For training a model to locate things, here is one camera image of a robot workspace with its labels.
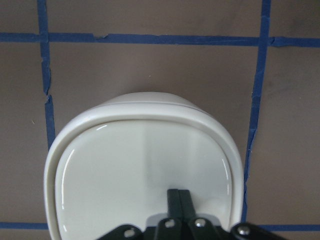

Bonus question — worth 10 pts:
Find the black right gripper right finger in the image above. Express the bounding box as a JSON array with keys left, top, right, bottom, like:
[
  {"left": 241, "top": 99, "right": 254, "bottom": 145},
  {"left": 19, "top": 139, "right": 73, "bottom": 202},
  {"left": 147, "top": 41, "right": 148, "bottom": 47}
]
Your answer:
[{"left": 178, "top": 189, "right": 196, "bottom": 222}]

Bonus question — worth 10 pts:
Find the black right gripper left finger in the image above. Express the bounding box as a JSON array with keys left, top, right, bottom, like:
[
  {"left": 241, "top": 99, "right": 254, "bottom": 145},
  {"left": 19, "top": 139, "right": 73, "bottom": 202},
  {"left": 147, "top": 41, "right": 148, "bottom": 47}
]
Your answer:
[{"left": 167, "top": 189, "right": 181, "bottom": 219}]

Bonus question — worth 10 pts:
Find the white trash can with lid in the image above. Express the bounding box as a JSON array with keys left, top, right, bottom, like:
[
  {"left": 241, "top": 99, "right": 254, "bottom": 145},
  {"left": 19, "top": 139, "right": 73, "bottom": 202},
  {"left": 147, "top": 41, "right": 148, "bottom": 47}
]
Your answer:
[{"left": 43, "top": 92, "right": 244, "bottom": 240}]

